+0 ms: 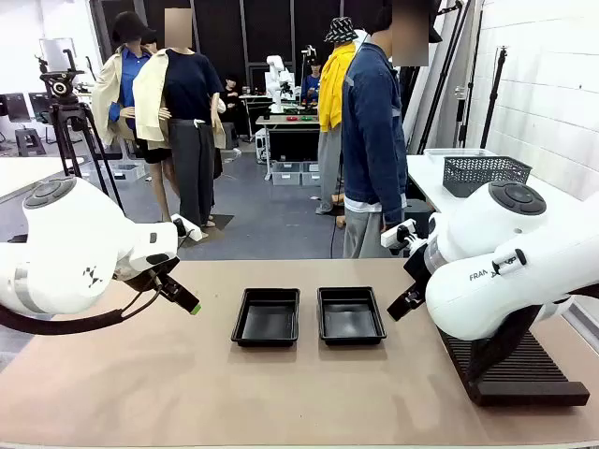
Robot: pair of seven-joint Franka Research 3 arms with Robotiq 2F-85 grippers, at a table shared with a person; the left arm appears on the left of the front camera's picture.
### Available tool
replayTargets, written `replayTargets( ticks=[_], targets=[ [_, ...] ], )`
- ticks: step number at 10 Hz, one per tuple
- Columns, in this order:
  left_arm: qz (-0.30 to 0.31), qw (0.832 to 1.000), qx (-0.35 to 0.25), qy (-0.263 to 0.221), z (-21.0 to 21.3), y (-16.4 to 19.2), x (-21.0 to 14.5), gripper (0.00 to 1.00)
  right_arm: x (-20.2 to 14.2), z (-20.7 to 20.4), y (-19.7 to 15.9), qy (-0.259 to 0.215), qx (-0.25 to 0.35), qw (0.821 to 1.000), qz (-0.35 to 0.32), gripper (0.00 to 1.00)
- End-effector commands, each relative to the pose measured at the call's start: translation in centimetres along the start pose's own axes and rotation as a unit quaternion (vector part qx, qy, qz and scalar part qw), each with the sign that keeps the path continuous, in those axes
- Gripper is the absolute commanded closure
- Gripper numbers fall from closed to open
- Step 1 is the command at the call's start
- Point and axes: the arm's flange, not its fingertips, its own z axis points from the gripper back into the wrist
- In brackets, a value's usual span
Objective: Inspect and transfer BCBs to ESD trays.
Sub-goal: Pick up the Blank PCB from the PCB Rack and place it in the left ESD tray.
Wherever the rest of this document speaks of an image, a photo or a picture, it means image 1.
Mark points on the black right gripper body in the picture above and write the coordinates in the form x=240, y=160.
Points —
x=418, y=269

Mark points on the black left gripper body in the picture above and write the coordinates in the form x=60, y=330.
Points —
x=147, y=278

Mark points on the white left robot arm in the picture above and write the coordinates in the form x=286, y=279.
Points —
x=70, y=243

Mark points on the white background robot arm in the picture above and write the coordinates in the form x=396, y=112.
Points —
x=276, y=75

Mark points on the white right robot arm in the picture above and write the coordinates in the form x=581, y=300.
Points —
x=491, y=280

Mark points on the left forearm in denim sleeve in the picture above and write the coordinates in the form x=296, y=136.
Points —
x=395, y=196

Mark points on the black plastic ESD tray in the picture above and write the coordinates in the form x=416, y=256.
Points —
x=351, y=318
x=267, y=320

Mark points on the white side table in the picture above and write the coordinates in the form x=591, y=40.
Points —
x=430, y=182

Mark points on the grey mesh plastic basket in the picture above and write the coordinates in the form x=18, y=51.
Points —
x=482, y=175

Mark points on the clear plastic container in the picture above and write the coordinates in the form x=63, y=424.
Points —
x=440, y=153

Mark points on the person in denim jacket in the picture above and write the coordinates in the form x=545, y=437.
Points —
x=369, y=140

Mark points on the clear storage bin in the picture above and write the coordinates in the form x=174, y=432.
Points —
x=286, y=174
x=311, y=174

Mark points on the black slotted board rack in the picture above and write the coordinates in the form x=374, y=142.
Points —
x=538, y=369

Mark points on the white long table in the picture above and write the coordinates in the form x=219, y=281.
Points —
x=23, y=173

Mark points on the black step stool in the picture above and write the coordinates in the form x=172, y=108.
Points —
x=29, y=140

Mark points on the black light stand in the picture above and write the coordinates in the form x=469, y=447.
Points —
x=493, y=103

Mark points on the mannequin with yellow hoodie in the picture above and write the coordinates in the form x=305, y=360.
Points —
x=333, y=93

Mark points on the mannequin with blue shirt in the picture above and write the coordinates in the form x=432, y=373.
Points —
x=126, y=84

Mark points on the seated person in black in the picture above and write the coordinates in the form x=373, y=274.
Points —
x=231, y=100

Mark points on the mannequin with navy tee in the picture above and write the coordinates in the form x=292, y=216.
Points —
x=187, y=84

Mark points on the grey background work table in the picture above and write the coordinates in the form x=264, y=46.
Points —
x=285, y=120

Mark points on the person in blue top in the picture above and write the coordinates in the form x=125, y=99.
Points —
x=310, y=86

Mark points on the white board on stand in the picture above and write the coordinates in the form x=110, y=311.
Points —
x=54, y=53

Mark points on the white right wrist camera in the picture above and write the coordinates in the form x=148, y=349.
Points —
x=398, y=236

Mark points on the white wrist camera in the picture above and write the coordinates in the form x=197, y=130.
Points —
x=398, y=236
x=194, y=232

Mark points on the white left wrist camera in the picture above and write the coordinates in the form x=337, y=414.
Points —
x=194, y=232

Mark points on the black camera tripod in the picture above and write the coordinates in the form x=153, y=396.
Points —
x=63, y=89

